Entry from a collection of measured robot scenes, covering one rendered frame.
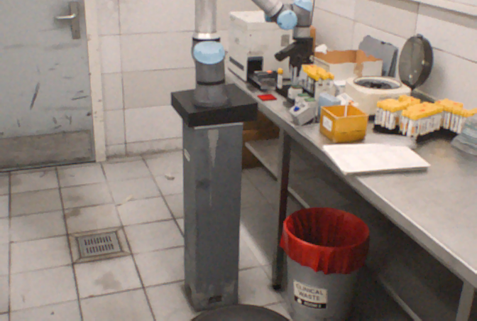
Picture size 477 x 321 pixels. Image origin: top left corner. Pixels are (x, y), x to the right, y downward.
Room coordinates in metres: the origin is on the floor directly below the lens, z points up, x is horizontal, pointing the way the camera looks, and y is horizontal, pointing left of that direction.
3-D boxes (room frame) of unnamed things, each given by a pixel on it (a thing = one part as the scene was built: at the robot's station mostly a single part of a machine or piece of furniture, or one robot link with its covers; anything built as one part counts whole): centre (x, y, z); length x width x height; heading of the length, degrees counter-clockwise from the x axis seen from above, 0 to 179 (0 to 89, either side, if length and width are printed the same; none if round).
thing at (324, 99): (2.23, -0.37, 0.92); 0.10 x 0.07 x 0.10; 27
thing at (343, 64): (2.74, -0.51, 0.95); 0.29 x 0.25 x 0.15; 110
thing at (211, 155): (2.24, 0.10, 0.44); 0.20 x 0.20 x 0.87; 20
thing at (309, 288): (2.14, -0.39, 0.22); 0.38 x 0.37 x 0.44; 20
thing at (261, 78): (2.70, -0.10, 0.92); 0.21 x 0.07 x 0.05; 20
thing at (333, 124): (2.06, -0.40, 0.92); 0.13 x 0.13 x 0.10; 18
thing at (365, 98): (2.38, -0.57, 0.94); 0.30 x 0.24 x 0.12; 101
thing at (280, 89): (2.57, -0.24, 0.93); 0.17 x 0.09 x 0.11; 21
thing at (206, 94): (2.23, 0.11, 0.99); 0.15 x 0.15 x 0.10
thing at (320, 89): (2.58, -0.35, 0.91); 0.20 x 0.10 x 0.07; 20
